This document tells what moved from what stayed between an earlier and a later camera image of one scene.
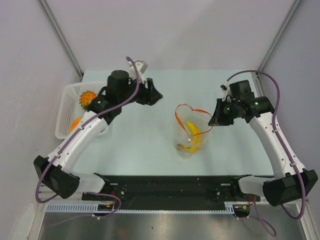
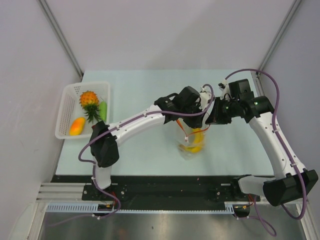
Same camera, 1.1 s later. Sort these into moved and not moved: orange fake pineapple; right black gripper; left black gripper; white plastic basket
Moved: left black gripper
Not moved: orange fake pineapple; right black gripper; white plastic basket
